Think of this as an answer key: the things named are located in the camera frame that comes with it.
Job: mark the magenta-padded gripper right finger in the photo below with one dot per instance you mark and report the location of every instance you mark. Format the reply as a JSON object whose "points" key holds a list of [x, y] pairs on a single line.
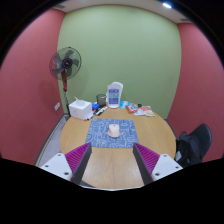
{"points": [[166, 165]]}

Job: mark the black office chair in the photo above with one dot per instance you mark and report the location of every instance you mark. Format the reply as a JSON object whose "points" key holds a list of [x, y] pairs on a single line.
{"points": [[196, 143]]}

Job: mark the black-capped white marker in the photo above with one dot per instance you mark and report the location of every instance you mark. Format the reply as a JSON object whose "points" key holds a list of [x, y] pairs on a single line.
{"points": [[101, 110]]}

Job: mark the white tissue box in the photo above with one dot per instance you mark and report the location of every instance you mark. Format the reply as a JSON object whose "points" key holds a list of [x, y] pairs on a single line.
{"points": [[80, 109]]}

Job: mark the cream computer mouse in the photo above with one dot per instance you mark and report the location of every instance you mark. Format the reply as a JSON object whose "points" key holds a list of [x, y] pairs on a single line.
{"points": [[113, 131]]}

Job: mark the small white snack packet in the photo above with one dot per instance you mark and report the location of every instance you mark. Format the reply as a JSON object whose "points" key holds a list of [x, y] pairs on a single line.
{"points": [[138, 112]]}

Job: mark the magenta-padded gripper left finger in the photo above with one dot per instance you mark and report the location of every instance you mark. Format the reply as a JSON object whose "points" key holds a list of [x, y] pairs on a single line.
{"points": [[55, 165]]}

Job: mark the black standing fan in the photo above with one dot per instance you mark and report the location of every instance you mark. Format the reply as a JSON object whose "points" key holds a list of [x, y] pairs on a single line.
{"points": [[65, 62]]}

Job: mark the small black object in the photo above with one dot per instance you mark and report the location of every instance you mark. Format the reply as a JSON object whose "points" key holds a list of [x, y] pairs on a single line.
{"points": [[139, 105]]}

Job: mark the blue patterned mouse pad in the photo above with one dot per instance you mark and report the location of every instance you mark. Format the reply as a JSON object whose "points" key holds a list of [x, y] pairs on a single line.
{"points": [[98, 135]]}

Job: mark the black mesh pen cup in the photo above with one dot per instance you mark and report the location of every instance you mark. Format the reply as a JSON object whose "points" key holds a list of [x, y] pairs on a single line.
{"points": [[101, 100]]}

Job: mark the ceiling light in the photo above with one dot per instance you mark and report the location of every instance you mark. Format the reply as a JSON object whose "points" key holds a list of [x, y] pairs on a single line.
{"points": [[167, 5]]}

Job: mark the white wall socket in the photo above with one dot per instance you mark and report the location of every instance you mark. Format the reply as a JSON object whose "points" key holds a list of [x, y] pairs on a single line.
{"points": [[57, 106]]}

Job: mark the blue whiteboard eraser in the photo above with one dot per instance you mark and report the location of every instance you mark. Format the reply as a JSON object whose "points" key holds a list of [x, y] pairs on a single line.
{"points": [[95, 107]]}

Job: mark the light blue packet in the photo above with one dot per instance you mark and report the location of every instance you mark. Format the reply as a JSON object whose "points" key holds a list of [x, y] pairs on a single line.
{"points": [[123, 104]]}

